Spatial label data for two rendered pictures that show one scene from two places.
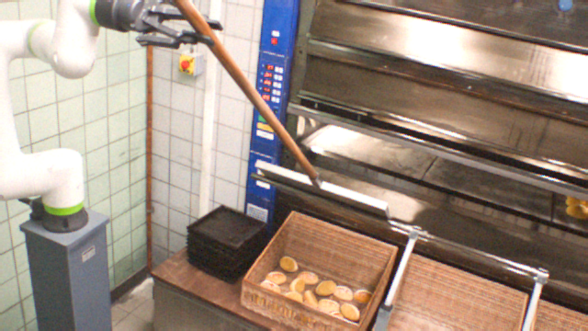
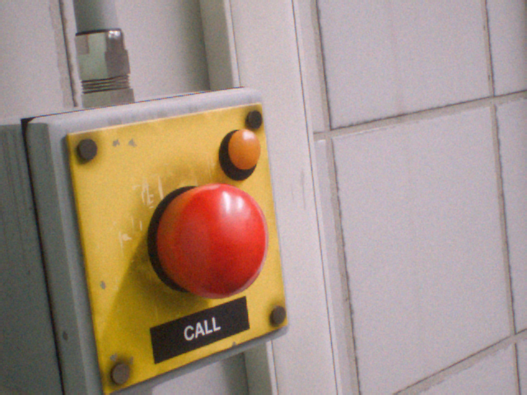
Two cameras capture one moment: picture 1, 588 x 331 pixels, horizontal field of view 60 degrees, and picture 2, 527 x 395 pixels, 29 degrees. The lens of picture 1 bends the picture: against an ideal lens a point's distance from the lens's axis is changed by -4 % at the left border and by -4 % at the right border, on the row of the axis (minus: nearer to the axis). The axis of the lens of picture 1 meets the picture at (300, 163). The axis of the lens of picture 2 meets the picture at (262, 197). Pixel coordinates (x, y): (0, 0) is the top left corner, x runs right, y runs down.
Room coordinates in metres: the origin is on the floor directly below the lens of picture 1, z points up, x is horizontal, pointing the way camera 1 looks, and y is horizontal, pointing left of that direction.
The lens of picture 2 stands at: (2.33, 0.93, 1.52)
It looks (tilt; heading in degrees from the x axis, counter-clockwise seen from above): 8 degrees down; 293
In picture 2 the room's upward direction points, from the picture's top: 7 degrees counter-clockwise
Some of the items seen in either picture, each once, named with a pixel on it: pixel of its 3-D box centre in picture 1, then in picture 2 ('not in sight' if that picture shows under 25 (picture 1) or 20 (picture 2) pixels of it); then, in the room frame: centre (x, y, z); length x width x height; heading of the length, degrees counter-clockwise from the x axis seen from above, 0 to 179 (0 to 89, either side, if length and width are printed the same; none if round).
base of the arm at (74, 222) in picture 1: (51, 208); not in sight; (1.43, 0.79, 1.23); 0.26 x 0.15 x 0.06; 71
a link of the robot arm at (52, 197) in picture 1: (57, 179); not in sight; (1.41, 0.75, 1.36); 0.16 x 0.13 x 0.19; 126
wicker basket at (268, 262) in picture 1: (321, 276); not in sight; (1.96, -0.16, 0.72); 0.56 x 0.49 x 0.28; 68
